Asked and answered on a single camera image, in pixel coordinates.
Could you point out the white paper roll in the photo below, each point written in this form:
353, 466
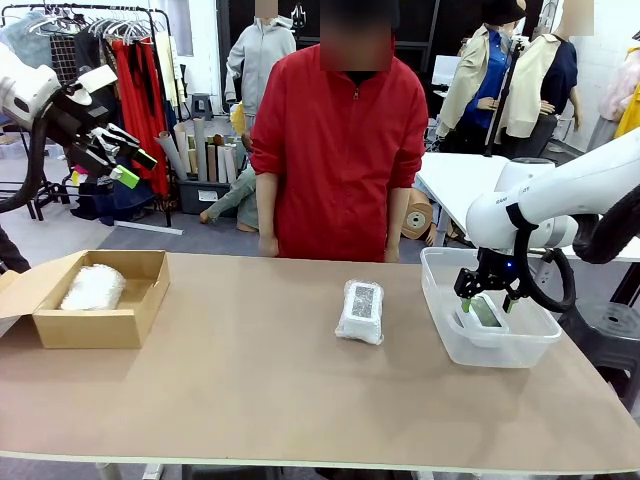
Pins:
230, 162

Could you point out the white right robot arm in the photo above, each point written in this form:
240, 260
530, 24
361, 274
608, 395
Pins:
550, 195

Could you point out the person's right forearm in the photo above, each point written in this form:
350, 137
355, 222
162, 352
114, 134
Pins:
266, 205

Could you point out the white table frame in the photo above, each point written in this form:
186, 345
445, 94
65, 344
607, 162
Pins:
107, 471

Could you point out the light blue fuzzy garment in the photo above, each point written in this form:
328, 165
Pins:
30, 40

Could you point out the white table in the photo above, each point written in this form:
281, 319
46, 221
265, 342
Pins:
460, 175

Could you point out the bubble-wrapped clock white back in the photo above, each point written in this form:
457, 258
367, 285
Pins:
92, 290

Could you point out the tall grey tube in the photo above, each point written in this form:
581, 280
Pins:
199, 145

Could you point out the person in grey hoodie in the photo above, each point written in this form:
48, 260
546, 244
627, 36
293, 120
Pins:
260, 60

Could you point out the dark grey storage bin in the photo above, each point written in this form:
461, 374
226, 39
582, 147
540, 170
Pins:
197, 197

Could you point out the person's left forearm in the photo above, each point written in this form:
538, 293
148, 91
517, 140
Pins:
399, 215

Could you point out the person in red jacket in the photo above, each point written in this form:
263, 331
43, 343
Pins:
340, 150

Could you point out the grey paper roll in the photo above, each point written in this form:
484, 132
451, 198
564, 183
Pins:
170, 155

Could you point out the black hanging garment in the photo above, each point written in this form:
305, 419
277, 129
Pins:
90, 50

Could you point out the mannequin pink and yellow clothes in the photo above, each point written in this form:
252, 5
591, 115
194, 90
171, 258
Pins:
622, 90

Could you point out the bubble-wrapped clock grey screen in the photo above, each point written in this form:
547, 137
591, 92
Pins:
360, 325

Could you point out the cream paper roll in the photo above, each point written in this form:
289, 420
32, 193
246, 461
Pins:
182, 145

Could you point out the small grey stool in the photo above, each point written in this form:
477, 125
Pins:
201, 105

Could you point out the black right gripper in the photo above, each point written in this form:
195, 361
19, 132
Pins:
497, 267

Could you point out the brown cardboard box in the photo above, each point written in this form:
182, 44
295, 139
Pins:
100, 327

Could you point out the clear plastic container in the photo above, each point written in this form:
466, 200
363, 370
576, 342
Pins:
500, 352

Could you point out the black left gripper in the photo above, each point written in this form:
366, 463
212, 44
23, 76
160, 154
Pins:
77, 127

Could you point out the mannequin cream vest navy shirt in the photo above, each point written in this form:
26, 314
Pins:
535, 85

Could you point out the black stand pole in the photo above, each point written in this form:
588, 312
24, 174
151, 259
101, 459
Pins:
510, 85

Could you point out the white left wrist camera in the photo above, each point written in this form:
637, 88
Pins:
97, 77

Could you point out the brown cardboard tube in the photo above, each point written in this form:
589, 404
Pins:
211, 162

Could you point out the dark-sleeved bystander arm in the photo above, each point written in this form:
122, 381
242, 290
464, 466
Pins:
12, 250

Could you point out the white floor strip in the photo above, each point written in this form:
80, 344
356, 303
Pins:
150, 228

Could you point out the brown paper spool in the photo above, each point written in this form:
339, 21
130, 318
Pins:
417, 220

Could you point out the black clothes rack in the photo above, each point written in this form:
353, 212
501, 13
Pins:
168, 212

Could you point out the unwrapped white digital clock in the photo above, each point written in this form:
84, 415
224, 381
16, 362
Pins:
487, 315

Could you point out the person's right hand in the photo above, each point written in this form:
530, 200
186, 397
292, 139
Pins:
267, 246

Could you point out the black plastic stool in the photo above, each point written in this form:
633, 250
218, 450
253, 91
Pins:
610, 340

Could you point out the person's left hand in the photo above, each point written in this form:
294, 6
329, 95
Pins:
393, 252

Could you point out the red hanging dress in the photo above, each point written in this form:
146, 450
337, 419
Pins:
135, 100

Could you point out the mannequin beige coat blue shirt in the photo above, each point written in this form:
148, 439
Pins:
475, 75

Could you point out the yellow padded envelope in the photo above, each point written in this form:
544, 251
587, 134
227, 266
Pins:
238, 117

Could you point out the white computer case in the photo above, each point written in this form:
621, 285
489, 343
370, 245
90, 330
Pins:
432, 135

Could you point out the cream hanging garment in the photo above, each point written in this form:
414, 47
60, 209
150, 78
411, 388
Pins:
165, 65

